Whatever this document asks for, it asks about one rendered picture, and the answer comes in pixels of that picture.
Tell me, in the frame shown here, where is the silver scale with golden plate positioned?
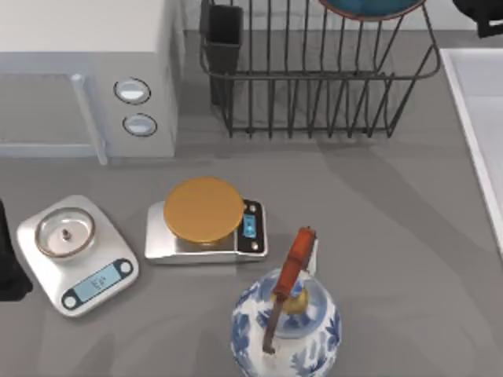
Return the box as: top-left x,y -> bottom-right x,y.
144,177 -> 269,265

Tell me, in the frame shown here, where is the small microwave knob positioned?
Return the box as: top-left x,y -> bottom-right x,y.
122,112 -> 159,138

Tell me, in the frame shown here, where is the blue and white teapot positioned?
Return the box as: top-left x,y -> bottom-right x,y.
229,225 -> 343,377

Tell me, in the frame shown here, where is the dark cutlery holder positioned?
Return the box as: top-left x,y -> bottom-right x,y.
200,0 -> 244,105

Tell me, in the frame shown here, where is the pale microwave oven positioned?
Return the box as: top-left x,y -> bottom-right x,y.
0,0 -> 178,166

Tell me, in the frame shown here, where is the large microwave knob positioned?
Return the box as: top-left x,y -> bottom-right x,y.
113,77 -> 152,106

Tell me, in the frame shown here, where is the white scale with glass dish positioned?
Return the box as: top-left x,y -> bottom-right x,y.
16,194 -> 140,318

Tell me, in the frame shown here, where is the blue bowl with copper rim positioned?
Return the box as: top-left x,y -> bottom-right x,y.
318,0 -> 428,20

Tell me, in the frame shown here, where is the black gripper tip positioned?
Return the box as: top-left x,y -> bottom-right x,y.
0,199 -> 34,302

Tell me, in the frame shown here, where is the dark wire dish rack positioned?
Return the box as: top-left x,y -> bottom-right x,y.
198,0 -> 441,140

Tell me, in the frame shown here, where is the microwave door handle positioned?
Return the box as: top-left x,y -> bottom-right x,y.
70,73 -> 109,166

